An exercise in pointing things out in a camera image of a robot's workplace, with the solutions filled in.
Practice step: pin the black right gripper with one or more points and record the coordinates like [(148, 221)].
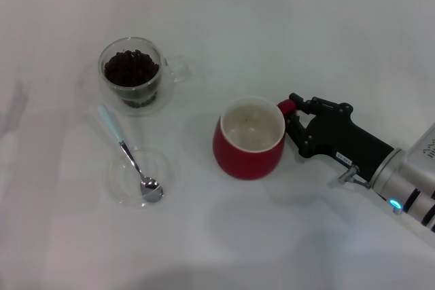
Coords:
[(343, 133)]

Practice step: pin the red mug white inside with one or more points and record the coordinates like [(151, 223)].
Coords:
[(244, 162)]

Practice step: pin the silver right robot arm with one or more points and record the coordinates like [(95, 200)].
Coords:
[(408, 174)]

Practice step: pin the dark coffee beans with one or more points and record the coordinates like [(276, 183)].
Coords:
[(130, 69)]

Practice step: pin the clear glass saucer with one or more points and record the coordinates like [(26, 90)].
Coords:
[(164, 105)]

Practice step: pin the clear glass dish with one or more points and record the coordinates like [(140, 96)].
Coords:
[(157, 167)]

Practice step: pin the clear double-wall glass cup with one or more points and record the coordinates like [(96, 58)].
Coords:
[(117, 92)]

